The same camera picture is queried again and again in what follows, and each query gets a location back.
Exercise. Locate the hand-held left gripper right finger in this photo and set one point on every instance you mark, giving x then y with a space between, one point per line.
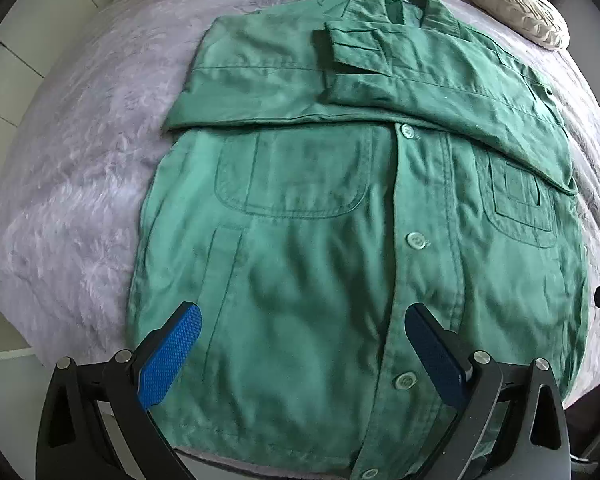
435 355

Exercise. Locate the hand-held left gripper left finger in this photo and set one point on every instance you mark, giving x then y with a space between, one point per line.
172 355

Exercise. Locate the green work jacket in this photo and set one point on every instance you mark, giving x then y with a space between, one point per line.
305 260

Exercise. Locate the purple embossed bed blanket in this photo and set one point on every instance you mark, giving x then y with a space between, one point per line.
70 185

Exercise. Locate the round cream pleated pillow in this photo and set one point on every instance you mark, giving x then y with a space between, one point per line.
520 5

